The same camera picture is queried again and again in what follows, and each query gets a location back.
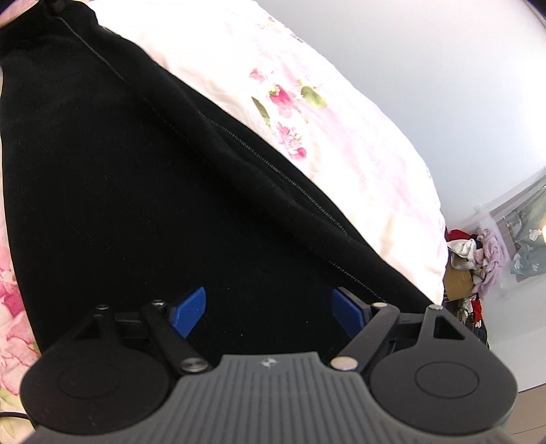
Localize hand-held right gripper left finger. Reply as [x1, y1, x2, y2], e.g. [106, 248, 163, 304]
[68, 287, 211, 376]

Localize brown cardboard box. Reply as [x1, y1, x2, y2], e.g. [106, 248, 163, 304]
[445, 268, 477, 302]

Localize grey printed curtain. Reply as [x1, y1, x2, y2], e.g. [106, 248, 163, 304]
[490, 183, 546, 283]

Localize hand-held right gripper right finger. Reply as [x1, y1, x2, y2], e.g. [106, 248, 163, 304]
[330, 287, 474, 372]

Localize black cable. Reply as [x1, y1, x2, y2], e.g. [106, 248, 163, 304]
[0, 411, 35, 428]

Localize pile of clothes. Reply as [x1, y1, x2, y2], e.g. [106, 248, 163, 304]
[446, 227, 511, 342]

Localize black pants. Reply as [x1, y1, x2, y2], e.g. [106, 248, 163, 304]
[0, 0, 436, 357]

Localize pink floral blanket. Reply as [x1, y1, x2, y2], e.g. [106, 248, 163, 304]
[0, 0, 450, 421]

